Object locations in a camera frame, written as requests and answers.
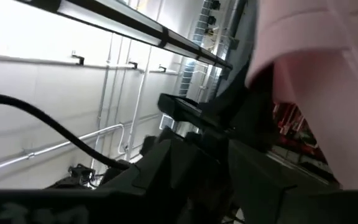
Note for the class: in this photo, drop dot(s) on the pink slide sandal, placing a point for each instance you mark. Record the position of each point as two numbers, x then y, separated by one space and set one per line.
337 109

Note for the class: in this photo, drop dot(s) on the black box-shaped device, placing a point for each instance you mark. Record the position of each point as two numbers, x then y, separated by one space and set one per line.
179 109

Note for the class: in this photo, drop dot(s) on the red metal cart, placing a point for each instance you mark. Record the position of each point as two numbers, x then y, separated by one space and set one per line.
294 130

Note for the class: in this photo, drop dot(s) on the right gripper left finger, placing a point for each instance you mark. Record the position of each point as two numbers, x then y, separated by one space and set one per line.
182 168

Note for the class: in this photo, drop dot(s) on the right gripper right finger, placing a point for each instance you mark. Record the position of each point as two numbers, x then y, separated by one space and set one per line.
253 174

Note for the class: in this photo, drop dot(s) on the silver conduit pipe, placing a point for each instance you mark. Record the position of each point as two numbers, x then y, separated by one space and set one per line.
57 146

